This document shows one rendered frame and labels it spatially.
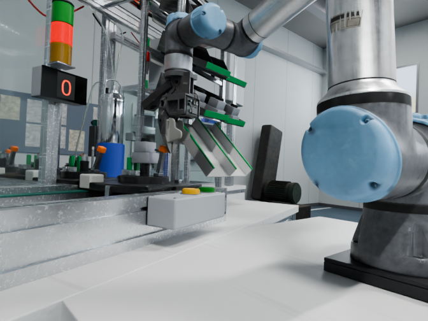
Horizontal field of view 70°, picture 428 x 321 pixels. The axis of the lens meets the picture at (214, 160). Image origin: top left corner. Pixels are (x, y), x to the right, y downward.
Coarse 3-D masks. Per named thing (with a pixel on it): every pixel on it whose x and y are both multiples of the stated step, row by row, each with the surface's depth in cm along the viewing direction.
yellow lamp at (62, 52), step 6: (54, 42) 73; (60, 42) 73; (54, 48) 73; (60, 48) 73; (66, 48) 74; (72, 48) 77; (54, 54) 73; (60, 54) 73; (66, 54) 74; (54, 60) 73; (60, 60) 73; (66, 60) 74
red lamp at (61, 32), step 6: (54, 24) 73; (60, 24) 73; (66, 24) 74; (54, 30) 73; (60, 30) 73; (66, 30) 74; (72, 30) 76; (54, 36) 73; (60, 36) 73; (66, 36) 74; (72, 36) 76; (66, 42) 74; (72, 42) 76
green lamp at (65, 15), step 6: (54, 6) 74; (60, 6) 73; (66, 6) 74; (72, 6) 75; (54, 12) 74; (60, 12) 73; (66, 12) 74; (72, 12) 76; (54, 18) 73; (60, 18) 73; (66, 18) 74; (72, 18) 76; (72, 24) 76
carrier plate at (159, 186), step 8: (96, 184) 78; (104, 184) 77; (112, 184) 75; (120, 184) 76; (128, 184) 77; (136, 184) 78; (144, 184) 79; (160, 184) 81; (168, 184) 83; (176, 184) 84; (184, 184) 85; (192, 184) 87; (200, 184) 90; (120, 192) 74; (128, 192) 73; (136, 192) 71; (144, 192) 70
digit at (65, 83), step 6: (60, 72) 73; (60, 78) 73; (66, 78) 74; (72, 78) 76; (60, 84) 73; (66, 84) 74; (72, 84) 76; (60, 90) 73; (66, 90) 74; (72, 90) 76; (60, 96) 73; (66, 96) 74; (72, 96) 76
